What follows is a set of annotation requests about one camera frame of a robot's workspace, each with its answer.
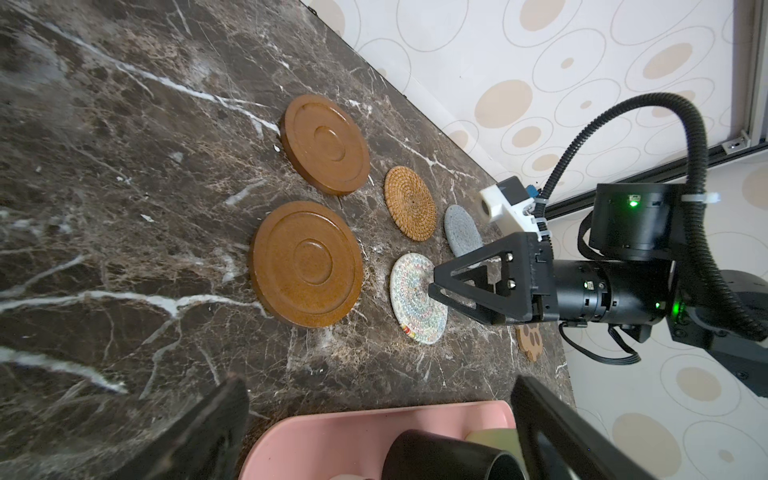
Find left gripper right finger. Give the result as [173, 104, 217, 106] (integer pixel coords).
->
[510, 376, 652, 479]

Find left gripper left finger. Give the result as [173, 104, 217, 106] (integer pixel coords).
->
[110, 375, 249, 479]

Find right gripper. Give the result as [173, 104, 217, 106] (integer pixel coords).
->
[428, 232, 560, 326]

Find blue woven coaster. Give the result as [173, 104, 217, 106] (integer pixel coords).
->
[443, 204, 483, 257]

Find woven rattan coaster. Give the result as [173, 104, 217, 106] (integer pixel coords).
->
[384, 166, 437, 242]

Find brown wooden coaster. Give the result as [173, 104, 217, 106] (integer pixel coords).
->
[279, 94, 370, 196]
[249, 201, 363, 328]

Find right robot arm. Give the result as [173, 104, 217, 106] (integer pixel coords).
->
[428, 92, 767, 397]

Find cork paw coaster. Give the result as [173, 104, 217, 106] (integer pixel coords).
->
[516, 323, 544, 363]

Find multicolour woven coaster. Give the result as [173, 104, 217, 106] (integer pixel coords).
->
[389, 253, 448, 345]

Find green mug white inside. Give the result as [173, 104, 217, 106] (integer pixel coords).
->
[465, 428, 524, 464]

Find pink plastic tray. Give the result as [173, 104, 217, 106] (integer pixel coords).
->
[239, 400, 515, 479]

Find black mug right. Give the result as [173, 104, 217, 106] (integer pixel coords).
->
[381, 429, 526, 480]

